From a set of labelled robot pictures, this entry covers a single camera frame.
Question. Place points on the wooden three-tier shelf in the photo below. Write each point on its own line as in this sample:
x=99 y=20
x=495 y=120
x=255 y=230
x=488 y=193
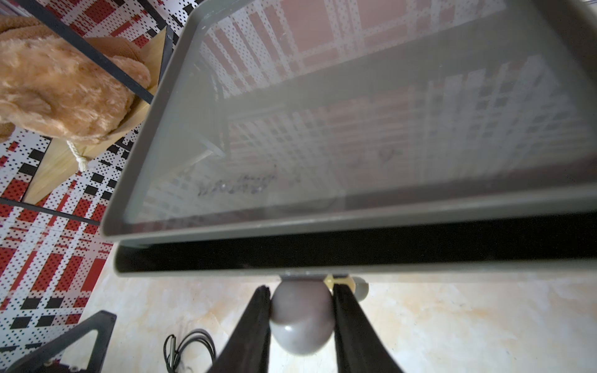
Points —
x=141 y=64

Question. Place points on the tan plush toy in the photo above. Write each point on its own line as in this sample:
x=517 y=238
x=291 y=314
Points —
x=51 y=88

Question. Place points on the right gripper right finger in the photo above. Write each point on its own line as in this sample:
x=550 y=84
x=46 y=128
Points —
x=358 y=347

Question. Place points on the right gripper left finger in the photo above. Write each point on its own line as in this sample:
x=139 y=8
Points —
x=248 y=348

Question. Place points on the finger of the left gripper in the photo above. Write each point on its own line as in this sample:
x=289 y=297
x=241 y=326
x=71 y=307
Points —
x=43 y=358

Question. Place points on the three-drawer storage cabinet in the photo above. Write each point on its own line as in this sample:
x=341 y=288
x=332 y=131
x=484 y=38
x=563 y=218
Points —
x=287 y=117

